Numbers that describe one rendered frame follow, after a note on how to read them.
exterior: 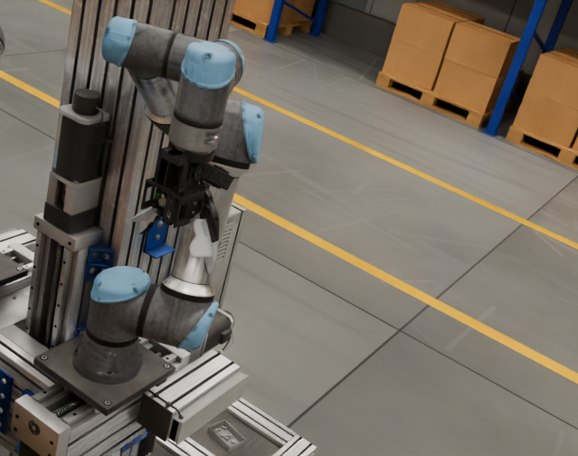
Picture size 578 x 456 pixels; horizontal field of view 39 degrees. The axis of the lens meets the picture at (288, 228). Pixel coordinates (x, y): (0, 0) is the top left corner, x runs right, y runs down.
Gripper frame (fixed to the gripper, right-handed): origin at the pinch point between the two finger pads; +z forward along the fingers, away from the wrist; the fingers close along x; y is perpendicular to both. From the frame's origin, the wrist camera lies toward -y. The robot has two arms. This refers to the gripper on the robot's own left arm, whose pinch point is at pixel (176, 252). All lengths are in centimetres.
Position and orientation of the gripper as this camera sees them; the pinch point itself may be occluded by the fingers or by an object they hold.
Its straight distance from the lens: 134.6
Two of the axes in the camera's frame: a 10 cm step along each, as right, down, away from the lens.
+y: -5.3, 2.6, -8.1
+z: -2.4, 8.6, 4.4
